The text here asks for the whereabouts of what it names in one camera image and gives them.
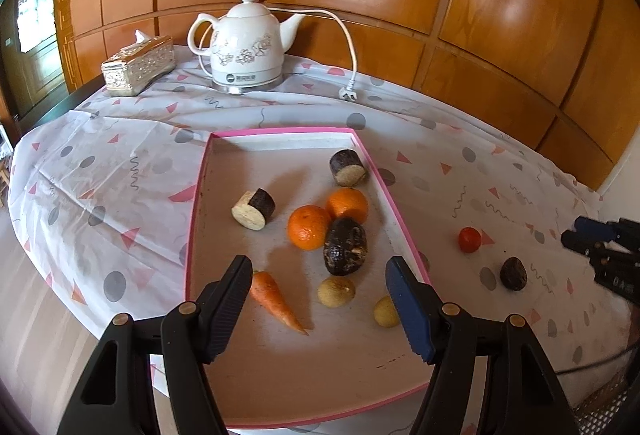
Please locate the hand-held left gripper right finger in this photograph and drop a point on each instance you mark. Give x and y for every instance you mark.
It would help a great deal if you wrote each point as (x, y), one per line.
(410, 310)

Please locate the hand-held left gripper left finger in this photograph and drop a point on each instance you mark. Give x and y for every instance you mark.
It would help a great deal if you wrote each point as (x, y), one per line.
(230, 310)

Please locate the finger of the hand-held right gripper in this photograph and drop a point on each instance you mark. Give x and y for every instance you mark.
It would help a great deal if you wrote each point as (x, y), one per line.
(582, 242)
(595, 227)

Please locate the small yellow potato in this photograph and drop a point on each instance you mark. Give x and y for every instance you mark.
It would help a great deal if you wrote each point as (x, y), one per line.
(336, 292)
(386, 312)

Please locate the orange carrot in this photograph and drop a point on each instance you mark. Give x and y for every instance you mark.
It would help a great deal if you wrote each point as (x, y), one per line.
(272, 297)

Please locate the small dark round passion fruit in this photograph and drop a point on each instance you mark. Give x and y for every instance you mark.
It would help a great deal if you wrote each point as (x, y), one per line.
(513, 274)

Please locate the large dark wrinkled avocado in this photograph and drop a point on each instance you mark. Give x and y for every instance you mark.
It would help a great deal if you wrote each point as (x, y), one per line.
(345, 247)

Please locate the red tomato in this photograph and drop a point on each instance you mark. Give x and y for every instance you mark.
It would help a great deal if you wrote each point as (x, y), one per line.
(470, 240)

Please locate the pink-rimmed white tray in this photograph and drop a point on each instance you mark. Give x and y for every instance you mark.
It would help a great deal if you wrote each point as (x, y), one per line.
(325, 365)

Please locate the cut dark-skinned eggplant piece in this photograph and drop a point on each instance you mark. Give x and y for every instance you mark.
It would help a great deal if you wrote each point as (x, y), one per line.
(254, 210)
(348, 167)

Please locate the orange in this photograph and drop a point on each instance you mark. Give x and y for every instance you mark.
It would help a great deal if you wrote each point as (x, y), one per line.
(308, 227)
(348, 204)

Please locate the woven chair seat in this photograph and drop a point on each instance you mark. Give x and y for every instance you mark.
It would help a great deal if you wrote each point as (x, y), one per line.
(600, 407)

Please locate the white patterned tablecloth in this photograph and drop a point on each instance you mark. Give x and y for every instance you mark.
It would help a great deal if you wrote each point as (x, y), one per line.
(125, 155)

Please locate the silver kettle base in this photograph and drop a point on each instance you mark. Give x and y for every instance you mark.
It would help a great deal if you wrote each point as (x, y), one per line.
(245, 86)

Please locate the gold ornate tissue box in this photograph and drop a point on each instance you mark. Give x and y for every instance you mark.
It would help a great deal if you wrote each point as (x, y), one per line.
(140, 65)

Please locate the white ceramic electric kettle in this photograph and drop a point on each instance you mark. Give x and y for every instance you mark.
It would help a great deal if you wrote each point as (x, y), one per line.
(245, 45)

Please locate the wooden glass door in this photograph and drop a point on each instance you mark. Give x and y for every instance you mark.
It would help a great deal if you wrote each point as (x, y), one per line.
(35, 5)

